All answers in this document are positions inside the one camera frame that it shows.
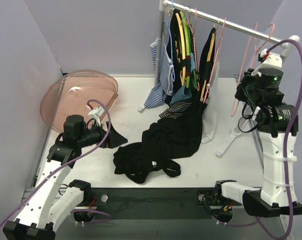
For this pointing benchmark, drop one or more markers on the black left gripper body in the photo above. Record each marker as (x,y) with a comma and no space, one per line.
(107,135)

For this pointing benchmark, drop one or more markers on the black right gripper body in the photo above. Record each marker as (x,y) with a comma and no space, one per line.
(242,90)

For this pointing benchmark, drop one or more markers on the pink wire hanger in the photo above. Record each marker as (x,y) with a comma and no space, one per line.
(256,50)

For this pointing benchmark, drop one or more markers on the black tank top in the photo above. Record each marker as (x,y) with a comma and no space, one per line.
(138,160)

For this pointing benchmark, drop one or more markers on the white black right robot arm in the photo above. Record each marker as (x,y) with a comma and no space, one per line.
(260,91)

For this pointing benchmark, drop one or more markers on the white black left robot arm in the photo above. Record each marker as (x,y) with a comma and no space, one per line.
(42,214)

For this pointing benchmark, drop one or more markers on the pink hanger with garment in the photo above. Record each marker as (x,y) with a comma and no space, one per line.
(212,59)

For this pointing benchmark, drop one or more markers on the blue white striped top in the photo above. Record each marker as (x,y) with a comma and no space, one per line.
(164,84)

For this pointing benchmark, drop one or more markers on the yellow hanger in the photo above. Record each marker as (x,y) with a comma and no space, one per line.
(203,67)
(183,50)

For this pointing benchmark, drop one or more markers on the green hanger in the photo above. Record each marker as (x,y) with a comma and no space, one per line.
(190,74)

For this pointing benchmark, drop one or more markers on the light blue hanger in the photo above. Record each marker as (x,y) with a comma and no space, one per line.
(170,13)

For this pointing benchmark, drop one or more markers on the black hanging garment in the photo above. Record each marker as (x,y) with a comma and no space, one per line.
(180,137)

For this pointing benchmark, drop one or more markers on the white clothes rack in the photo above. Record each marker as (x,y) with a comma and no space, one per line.
(257,14)

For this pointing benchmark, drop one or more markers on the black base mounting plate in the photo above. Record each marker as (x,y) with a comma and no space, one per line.
(177,203)

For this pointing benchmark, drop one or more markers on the pink translucent plastic basin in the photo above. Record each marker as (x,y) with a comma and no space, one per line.
(70,94)

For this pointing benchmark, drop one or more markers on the teal garment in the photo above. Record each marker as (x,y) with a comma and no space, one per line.
(183,93)

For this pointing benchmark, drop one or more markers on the black multicolour striped garment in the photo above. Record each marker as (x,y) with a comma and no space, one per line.
(178,109)

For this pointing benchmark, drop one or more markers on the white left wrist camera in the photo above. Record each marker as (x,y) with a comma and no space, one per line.
(96,113)

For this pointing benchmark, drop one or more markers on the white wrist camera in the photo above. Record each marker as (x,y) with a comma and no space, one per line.
(96,113)
(269,61)

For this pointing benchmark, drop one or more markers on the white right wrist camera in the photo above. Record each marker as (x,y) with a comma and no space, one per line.
(269,61)

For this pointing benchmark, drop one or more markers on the aluminium frame rail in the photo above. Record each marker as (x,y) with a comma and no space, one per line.
(223,194)

